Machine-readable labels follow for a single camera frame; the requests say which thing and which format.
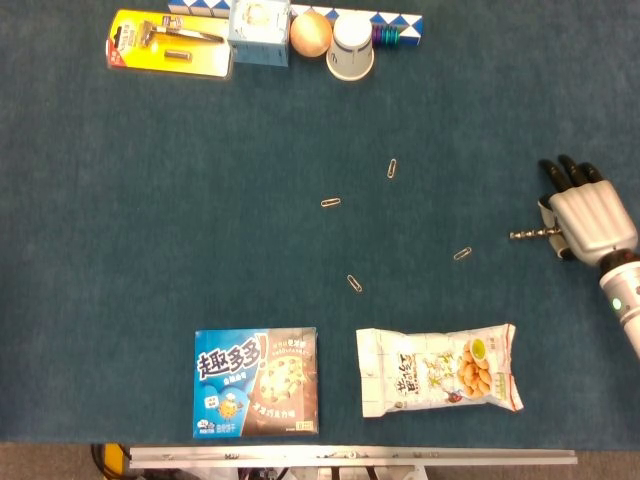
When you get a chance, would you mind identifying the light blue speaker box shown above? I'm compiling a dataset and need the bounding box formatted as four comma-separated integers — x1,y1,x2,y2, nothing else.
227,0,292,67

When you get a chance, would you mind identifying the yellow part under table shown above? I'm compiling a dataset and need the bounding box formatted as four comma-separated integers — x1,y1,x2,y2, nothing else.
102,443,126,476

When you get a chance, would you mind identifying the yellow razor blister pack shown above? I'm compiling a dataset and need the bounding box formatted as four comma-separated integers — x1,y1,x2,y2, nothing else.
104,8,235,80

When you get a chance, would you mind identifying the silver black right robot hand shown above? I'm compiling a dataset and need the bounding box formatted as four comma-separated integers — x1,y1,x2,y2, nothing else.
537,154,639,267

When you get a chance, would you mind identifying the metal bead chain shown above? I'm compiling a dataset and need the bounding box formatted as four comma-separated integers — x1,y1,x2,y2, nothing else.
508,225,562,242

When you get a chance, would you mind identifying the white snack bag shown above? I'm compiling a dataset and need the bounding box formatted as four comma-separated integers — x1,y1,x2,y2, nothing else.
355,323,525,419

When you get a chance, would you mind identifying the white paper cup blue stripe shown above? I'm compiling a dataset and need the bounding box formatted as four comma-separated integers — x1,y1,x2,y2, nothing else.
325,14,376,82

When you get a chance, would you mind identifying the purple green ring stack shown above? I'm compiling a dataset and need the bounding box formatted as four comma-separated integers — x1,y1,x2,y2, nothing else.
370,24,401,49

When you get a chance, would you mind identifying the blue white snake puzzle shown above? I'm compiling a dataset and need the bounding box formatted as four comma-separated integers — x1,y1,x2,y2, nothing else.
167,0,425,50

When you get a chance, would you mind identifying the teal table cloth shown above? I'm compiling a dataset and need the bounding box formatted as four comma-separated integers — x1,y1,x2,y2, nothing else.
0,0,640,446

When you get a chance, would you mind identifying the blue brown cookie box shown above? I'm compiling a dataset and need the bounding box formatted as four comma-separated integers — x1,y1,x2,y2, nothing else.
192,327,320,440

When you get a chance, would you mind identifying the wooden ball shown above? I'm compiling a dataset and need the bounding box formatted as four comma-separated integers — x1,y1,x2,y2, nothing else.
289,11,334,59

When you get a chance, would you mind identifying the aluminium rail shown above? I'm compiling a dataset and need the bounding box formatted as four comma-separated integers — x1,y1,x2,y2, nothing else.
128,445,579,470

